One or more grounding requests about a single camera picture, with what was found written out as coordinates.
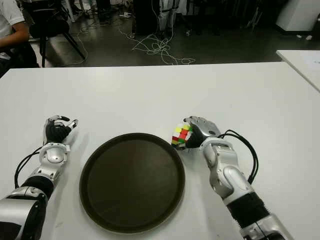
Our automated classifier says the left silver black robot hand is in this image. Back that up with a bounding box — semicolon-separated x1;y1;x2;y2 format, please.
42;114;80;147

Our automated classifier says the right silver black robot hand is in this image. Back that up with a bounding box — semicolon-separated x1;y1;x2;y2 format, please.
181;115;222;151

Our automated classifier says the multicoloured Rubik's cube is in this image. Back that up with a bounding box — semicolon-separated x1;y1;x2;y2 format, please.
171;121;193;148

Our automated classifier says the dark brown round plate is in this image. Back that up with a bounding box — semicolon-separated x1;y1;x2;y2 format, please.
79;132;186;235

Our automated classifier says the black chair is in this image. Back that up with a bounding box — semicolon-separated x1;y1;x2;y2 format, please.
27;0;87;68

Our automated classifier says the white neighbouring table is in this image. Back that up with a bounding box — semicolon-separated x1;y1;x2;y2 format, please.
275;49;320;92

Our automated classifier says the folded metal stand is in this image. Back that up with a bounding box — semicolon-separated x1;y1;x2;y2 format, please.
246;7;263;30

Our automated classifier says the seated person in white shirt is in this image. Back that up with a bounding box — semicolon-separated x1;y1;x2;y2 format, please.
0;0;40;77

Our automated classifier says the black cabinet on casters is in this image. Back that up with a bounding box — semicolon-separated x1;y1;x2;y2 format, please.
133;0;161;36

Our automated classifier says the white cabinet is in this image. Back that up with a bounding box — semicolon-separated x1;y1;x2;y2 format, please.
275;0;320;36

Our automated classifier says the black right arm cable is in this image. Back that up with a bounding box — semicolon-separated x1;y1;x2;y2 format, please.
219;129;260;185

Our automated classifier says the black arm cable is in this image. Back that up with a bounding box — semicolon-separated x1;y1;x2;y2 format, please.
14;146;43;190
219;129;260;185

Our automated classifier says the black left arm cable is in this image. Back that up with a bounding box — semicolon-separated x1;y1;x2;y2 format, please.
14;146;43;190

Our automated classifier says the long white floor cable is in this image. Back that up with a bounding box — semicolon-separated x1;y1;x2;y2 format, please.
48;23;102;68

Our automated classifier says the tangled white floor cable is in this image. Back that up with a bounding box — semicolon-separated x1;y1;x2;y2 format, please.
117;24;197;66

